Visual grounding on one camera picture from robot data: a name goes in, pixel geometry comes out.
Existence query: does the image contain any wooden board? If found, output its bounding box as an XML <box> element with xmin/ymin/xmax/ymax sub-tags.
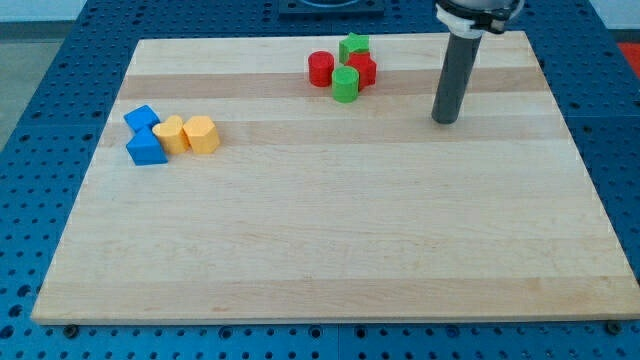
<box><xmin>32</xmin><ymin>31</ymin><xmax>639</xmax><ymax>325</ymax></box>

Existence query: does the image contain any green cylinder block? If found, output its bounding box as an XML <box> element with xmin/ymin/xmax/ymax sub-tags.
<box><xmin>332</xmin><ymin>66</ymin><xmax>359</xmax><ymax>103</ymax></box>

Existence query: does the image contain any red cylinder block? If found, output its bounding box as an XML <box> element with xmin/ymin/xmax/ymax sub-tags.
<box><xmin>308</xmin><ymin>51</ymin><xmax>334</xmax><ymax>87</ymax></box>

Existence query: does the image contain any red star block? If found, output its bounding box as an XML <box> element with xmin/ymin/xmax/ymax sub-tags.
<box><xmin>346</xmin><ymin>52</ymin><xmax>377</xmax><ymax>91</ymax></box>

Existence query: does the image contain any yellow pentagon block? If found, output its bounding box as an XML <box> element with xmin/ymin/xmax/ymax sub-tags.
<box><xmin>183</xmin><ymin>115</ymin><xmax>220</xmax><ymax>154</ymax></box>

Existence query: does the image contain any green star block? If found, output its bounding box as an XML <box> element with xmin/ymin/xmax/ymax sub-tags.
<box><xmin>339</xmin><ymin>33</ymin><xmax>369</xmax><ymax>64</ymax></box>

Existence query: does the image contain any yellow heart block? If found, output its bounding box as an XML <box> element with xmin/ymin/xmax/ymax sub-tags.
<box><xmin>152</xmin><ymin>115</ymin><xmax>190</xmax><ymax>155</ymax></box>

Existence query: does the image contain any blue triangle block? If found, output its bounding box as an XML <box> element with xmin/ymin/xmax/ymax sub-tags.
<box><xmin>126</xmin><ymin>128</ymin><xmax>168</xmax><ymax>166</ymax></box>

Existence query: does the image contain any blue cube block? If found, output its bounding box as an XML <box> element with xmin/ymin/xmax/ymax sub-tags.
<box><xmin>124</xmin><ymin>105</ymin><xmax>160</xmax><ymax>133</ymax></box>

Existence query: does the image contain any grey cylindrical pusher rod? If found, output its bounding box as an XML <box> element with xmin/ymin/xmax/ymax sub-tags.
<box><xmin>431</xmin><ymin>33</ymin><xmax>481</xmax><ymax>125</ymax></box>

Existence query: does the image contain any left black bolt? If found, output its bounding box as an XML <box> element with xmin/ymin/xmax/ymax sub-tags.
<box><xmin>62</xmin><ymin>324</ymin><xmax>80</xmax><ymax>339</ymax></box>

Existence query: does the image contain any black bolt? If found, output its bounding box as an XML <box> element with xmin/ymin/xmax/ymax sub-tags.
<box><xmin>605</xmin><ymin>321</ymin><xmax>622</xmax><ymax>336</ymax></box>
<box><xmin>62</xmin><ymin>324</ymin><xmax>80</xmax><ymax>339</ymax></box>

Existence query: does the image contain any right black bolt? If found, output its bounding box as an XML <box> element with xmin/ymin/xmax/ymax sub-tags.
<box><xmin>605</xmin><ymin>321</ymin><xmax>622</xmax><ymax>336</ymax></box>

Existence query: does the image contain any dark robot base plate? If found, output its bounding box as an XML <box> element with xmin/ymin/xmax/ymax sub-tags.
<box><xmin>276</xmin><ymin>0</ymin><xmax>385</xmax><ymax>18</ymax></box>

